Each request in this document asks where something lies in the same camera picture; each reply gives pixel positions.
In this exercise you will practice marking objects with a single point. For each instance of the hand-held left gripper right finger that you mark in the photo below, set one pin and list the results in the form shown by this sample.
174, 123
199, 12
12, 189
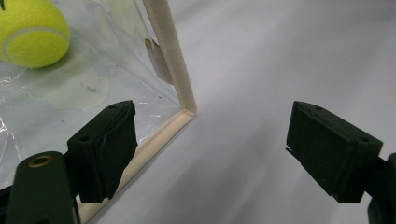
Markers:
333, 149

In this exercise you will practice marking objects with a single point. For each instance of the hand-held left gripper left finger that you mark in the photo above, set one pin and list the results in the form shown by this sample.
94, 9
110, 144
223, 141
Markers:
102, 149

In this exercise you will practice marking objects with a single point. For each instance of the clear plastic bag beige trim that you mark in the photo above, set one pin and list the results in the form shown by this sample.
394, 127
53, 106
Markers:
102, 77

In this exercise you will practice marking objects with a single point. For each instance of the yellow tennis ball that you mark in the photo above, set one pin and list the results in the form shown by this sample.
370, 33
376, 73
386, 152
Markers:
32, 34

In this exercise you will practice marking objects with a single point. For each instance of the white table mat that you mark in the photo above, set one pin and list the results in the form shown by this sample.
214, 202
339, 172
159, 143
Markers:
249, 93

